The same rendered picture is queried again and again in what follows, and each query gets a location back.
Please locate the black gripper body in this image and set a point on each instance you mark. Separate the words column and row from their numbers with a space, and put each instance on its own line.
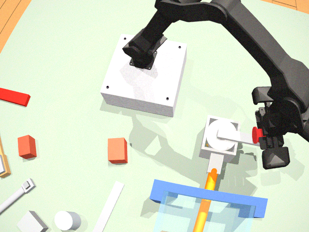
column 275, row 156

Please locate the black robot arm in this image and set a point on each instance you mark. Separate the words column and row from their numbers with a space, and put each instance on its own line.
column 289, row 77

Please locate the white cylinder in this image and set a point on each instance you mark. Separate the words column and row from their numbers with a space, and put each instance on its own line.
column 66, row 220

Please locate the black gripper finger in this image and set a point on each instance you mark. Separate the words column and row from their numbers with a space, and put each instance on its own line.
column 258, row 120
column 262, row 143

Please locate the blue flat bar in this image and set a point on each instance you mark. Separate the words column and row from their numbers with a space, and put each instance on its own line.
column 209, row 194

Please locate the red-orange box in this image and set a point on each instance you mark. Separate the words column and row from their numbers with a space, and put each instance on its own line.
column 27, row 147
column 117, row 150

